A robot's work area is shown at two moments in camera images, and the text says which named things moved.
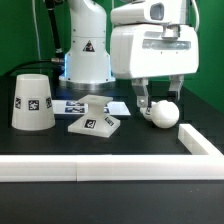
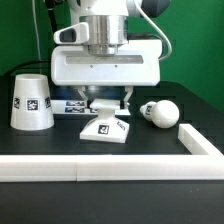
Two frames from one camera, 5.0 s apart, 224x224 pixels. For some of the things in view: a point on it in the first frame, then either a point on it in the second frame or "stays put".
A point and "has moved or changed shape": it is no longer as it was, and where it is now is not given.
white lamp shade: [33, 103] stays put
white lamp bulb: [162, 114] stays put
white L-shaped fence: [205, 163] stays put
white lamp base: [95, 123] has moved or changed shape
